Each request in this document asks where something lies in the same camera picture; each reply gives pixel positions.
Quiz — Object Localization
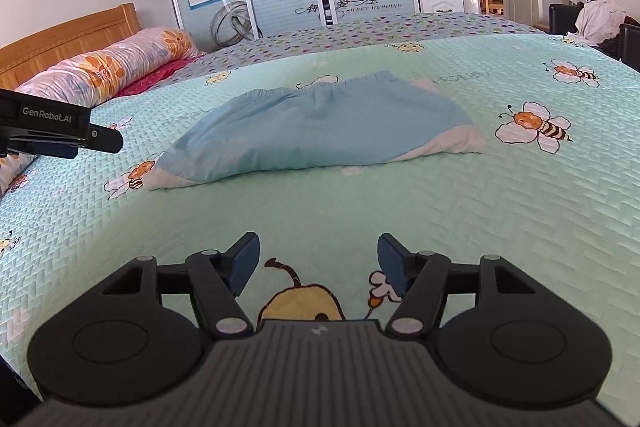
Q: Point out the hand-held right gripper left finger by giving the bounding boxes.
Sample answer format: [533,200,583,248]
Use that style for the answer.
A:
[100,232,261,340]

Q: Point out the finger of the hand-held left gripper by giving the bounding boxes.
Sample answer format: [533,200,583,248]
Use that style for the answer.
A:
[5,141,80,159]
[0,124,124,154]

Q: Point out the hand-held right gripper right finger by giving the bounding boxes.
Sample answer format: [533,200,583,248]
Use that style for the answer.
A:
[377,233,538,339]

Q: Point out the light blue shorts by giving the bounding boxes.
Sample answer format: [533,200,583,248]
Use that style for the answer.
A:
[142,69,486,192]

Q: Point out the white clothes heap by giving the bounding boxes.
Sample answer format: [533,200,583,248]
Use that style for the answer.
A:
[574,0,628,45]

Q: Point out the orange floral bolster pillow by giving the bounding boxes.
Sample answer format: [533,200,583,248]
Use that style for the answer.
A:
[0,27,201,198]

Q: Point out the wooden headboard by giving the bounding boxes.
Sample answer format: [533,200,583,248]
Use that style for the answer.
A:
[0,3,141,90]

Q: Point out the bee print quilted bedspread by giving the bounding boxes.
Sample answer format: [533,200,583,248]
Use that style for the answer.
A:
[0,32,640,408]

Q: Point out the red pillow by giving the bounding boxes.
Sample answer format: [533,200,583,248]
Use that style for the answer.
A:
[112,57,203,100]

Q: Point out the grey hoops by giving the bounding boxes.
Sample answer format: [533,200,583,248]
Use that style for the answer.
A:
[210,2,256,48]

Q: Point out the purple heart print bedsheet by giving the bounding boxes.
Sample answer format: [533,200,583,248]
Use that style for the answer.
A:
[112,11,546,100]

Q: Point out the black armchair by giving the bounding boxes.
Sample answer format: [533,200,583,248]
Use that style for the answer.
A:
[532,2,640,72]

